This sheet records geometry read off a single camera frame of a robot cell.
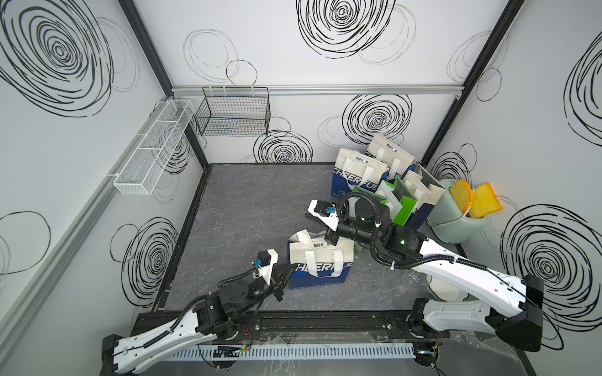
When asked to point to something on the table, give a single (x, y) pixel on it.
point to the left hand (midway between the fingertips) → (295, 267)
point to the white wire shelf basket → (143, 171)
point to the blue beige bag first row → (319, 261)
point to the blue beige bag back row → (390, 154)
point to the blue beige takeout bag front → (426, 190)
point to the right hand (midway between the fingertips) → (309, 214)
